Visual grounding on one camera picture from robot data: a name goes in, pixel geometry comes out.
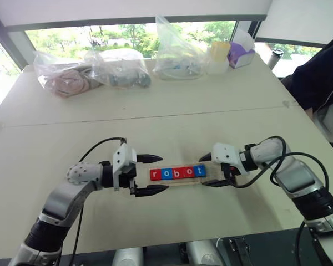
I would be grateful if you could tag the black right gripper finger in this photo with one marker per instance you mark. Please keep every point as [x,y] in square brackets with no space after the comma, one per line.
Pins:
[208,157]
[217,183]

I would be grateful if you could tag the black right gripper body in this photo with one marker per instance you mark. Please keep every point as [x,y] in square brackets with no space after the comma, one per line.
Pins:
[228,172]

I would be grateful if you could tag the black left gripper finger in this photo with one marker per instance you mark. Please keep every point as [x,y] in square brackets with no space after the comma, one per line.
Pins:
[148,158]
[148,191]

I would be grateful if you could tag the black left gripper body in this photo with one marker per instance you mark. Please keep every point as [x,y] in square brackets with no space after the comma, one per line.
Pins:
[126,178]

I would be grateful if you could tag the blue letter tile t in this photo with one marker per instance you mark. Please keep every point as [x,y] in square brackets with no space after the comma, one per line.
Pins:
[200,171]

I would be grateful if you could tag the red letter tile o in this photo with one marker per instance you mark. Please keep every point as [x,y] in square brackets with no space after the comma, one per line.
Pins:
[188,172]

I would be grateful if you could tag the red letter tile b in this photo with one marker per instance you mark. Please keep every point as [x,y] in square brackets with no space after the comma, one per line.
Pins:
[177,173]

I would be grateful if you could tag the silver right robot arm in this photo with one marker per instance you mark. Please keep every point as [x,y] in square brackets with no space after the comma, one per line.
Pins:
[294,174]

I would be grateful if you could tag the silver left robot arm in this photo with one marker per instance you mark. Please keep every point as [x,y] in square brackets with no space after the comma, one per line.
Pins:
[63,199]

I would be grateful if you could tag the wooden letter tray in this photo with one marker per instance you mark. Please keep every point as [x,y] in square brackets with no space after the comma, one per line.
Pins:
[143,174]

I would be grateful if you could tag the red letter tile r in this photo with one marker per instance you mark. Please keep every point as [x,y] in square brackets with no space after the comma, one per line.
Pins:
[155,175]

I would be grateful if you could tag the blue letter tile o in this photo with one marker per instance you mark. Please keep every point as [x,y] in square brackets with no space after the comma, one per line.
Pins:
[166,174]

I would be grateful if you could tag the silver rounded shape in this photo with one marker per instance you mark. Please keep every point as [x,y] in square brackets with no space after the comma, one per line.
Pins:
[127,257]
[205,253]

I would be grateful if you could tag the plastic bag with grey items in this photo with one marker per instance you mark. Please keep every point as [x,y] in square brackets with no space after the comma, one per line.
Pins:
[122,72]

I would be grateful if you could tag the yellow and white cup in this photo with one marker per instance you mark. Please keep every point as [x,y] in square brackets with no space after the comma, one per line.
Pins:
[219,52]

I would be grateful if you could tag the purple tissue box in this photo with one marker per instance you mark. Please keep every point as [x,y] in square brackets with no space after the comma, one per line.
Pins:
[242,56]

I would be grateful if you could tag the plastic bag with pink cloth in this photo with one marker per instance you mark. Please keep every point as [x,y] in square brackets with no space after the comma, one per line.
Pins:
[66,80]

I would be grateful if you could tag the dark tumbler bottle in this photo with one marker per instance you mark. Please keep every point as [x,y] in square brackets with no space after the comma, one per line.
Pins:
[274,59]

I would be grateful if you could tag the person in dark jacket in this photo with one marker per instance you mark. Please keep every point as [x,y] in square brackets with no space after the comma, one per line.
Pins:
[319,77]

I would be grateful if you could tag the white roller blind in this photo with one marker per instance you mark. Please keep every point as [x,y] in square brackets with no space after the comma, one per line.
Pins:
[305,19]
[127,9]

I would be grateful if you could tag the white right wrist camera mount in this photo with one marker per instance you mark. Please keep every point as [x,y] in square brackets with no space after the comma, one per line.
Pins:
[224,152]

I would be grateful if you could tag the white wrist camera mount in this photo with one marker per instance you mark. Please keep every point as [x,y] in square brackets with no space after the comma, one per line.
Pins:
[123,155]
[224,152]

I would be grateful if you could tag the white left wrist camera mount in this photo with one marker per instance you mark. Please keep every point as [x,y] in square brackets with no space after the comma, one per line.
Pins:
[123,155]

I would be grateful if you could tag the black metal bracket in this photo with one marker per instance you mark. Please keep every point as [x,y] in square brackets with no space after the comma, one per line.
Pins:
[240,249]

